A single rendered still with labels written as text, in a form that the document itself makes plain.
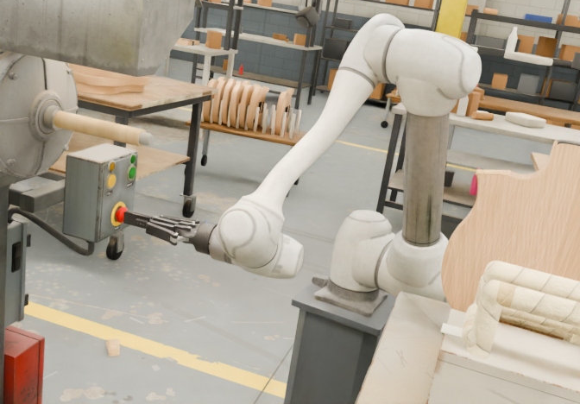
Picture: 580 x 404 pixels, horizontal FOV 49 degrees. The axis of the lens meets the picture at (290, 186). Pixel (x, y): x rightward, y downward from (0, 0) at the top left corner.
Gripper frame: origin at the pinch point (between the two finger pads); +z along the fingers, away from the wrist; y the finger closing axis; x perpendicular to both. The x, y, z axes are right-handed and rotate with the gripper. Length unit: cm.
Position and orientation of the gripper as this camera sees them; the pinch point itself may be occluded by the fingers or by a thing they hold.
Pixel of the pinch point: (138, 219)
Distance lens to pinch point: 158.9
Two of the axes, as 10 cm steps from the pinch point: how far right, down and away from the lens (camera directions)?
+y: 3.0, -2.3, 9.3
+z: -9.4, -2.2, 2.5
